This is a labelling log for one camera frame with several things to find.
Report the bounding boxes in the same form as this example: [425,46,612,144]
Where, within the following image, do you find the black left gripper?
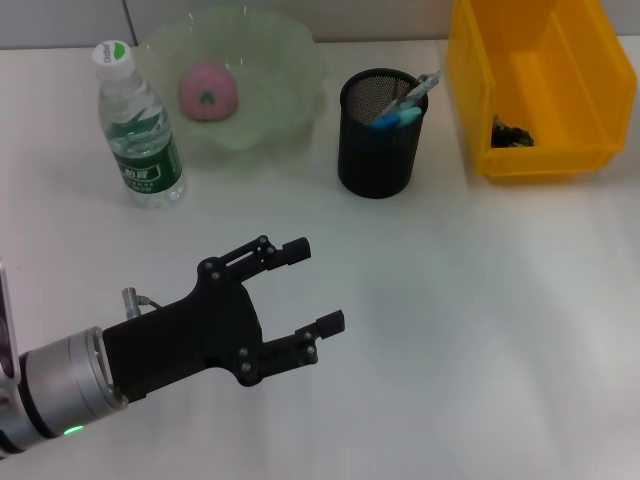
[101,233,347,402]

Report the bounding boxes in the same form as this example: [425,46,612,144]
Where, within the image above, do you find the clear water bottle green label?
[92,39,187,210]

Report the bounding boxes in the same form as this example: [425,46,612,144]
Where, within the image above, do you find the blue scissors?
[370,105,425,131]

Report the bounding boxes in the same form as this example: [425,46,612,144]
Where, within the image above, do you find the clear pen silver grip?
[385,69,443,116]

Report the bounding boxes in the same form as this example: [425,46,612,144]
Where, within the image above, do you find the green plastic wrapper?
[489,113,537,150]

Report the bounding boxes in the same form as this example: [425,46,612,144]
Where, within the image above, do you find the black mesh pen holder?
[337,68,430,200]

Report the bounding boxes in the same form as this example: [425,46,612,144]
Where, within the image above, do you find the translucent green plastic bowl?
[134,7,332,167]

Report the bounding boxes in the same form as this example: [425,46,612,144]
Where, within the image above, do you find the yellow plastic storage bin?
[446,0,639,185]

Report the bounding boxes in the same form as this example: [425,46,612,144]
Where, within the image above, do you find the left gripper connector cable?
[120,286,167,320]

